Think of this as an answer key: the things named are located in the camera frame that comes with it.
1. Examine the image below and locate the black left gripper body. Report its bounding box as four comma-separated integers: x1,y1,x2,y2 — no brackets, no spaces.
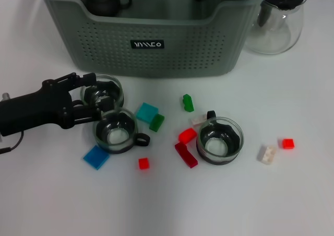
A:
0,78,76,137

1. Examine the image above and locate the glass teacup black sleeve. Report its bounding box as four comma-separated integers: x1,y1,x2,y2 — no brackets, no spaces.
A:
93,107,151,155
196,110,245,166
80,74,124,111

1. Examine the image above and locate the blue toy plate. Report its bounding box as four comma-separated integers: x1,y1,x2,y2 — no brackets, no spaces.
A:
82,145,110,171

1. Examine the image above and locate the grey-green perforated storage bin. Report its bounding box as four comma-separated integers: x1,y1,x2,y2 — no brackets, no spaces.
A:
35,0,272,78

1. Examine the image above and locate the teal flat toy plate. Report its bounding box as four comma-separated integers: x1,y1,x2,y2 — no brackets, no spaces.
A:
135,102,159,122

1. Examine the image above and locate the translucent green toy brick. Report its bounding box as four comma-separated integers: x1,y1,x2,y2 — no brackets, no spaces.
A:
149,113,165,132

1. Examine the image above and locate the black ceramic teapot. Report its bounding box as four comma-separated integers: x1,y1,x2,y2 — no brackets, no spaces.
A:
78,0,132,17

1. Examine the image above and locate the glass carafe black lid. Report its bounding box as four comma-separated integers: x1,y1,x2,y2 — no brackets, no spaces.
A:
242,0,308,55

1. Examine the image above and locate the dark green toy brick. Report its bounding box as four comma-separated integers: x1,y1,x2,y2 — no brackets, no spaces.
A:
181,93,195,113

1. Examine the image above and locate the bright red toy brick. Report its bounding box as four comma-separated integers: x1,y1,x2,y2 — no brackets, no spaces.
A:
178,128,198,144

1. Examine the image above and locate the dark red long toy brick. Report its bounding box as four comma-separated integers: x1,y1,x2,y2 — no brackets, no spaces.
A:
174,141,198,169

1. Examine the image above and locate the white toy brick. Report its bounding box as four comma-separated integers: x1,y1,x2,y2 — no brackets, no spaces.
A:
257,144,278,166
190,114,208,127

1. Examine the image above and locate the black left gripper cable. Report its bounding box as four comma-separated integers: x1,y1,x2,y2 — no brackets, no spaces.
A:
0,131,26,155

